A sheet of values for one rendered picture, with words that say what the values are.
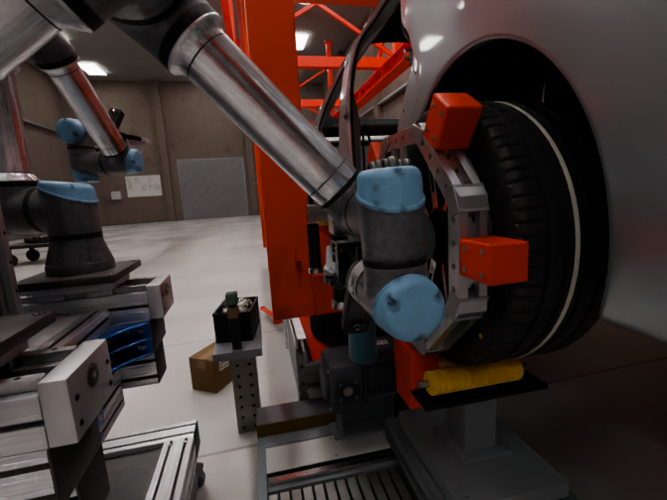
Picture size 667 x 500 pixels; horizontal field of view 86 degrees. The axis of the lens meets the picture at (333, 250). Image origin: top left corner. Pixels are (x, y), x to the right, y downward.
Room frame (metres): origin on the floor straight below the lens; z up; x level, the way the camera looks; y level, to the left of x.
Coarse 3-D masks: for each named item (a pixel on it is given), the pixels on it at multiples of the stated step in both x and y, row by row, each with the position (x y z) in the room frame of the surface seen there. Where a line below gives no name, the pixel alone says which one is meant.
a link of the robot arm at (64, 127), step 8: (64, 120) 1.13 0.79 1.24; (72, 120) 1.14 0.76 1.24; (56, 128) 1.13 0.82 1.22; (64, 128) 1.13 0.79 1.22; (72, 128) 1.13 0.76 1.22; (80, 128) 1.15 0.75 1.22; (64, 136) 1.13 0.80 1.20; (72, 136) 1.13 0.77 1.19; (80, 136) 1.15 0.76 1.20; (88, 136) 1.18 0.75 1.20; (72, 144) 1.15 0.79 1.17; (80, 144) 1.15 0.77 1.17; (88, 144) 1.17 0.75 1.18
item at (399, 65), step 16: (224, 0) 4.90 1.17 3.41; (224, 16) 5.28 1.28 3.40; (240, 16) 4.37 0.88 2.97; (336, 16) 7.04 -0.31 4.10; (240, 32) 4.76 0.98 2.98; (384, 48) 7.21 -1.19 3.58; (400, 48) 6.20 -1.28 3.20; (304, 64) 6.85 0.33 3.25; (320, 64) 6.91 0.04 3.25; (336, 64) 6.98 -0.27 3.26; (368, 64) 7.10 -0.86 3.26; (384, 64) 6.96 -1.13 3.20; (400, 64) 6.29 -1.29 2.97; (368, 80) 7.86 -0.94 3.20; (384, 80) 7.11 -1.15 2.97; (368, 96) 8.21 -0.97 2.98; (336, 112) 10.72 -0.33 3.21
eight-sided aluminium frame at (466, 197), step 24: (384, 144) 1.01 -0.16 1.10; (408, 144) 0.86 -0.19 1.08; (432, 168) 0.75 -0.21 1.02; (456, 168) 0.74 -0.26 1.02; (456, 192) 0.66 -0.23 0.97; (480, 192) 0.66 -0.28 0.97; (456, 216) 0.66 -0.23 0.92; (480, 216) 0.66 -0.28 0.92; (456, 240) 0.66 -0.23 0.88; (456, 264) 0.66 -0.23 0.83; (456, 288) 0.66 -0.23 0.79; (480, 288) 0.66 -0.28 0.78; (456, 312) 0.66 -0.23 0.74; (480, 312) 0.67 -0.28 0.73; (432, 336) 0.76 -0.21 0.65; (456, 336) 0.74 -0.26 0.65
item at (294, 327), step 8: (288, 320) 1.76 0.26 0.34; (296, 320) 1.61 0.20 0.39; (288, 328) 1.77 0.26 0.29; (296, 328) 1.51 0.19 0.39; (288, 336) 1.77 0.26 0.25; (296, 336) 1.42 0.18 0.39; (304, 336) 1.42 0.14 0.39; (288, 344) 1.81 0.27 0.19; (296, 344) 1.39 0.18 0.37; (296, 352) 1.39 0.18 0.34; (304, 352) 1.39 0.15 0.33; (296, 360) 1.39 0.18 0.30; (304, 360) 1.39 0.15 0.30
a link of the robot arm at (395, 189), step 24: (384, 168) 0.39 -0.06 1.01; (408, 168) 0.39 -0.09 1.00; (360, 192) 0.40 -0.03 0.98; (384, 192) 0.38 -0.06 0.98; (408, 192) 0.38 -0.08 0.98; (360, 216) 0.41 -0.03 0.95; (384, 216) 0.38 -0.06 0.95; (408, 216) 0.38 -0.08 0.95; (384, 240) 0.38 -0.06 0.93; (408, 240) 0.38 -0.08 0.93; (384, 264) 0.38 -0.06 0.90; (408, 264) 0.38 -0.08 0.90
